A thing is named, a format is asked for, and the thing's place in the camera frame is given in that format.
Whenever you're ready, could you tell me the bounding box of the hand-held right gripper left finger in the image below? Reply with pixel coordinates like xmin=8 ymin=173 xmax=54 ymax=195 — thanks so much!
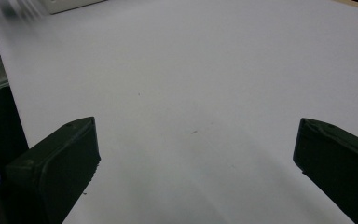
xmin=3 ymin=116 xmax=102 ymax=224

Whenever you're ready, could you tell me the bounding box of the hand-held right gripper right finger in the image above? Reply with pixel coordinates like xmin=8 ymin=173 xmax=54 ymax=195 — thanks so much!
xmin=293 ymin=117 xmax=358 ymax=224

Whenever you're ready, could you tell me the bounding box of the white box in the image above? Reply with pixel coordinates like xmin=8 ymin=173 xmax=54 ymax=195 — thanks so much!
xmin=41 ymin=0 xmax=108 ymax=15

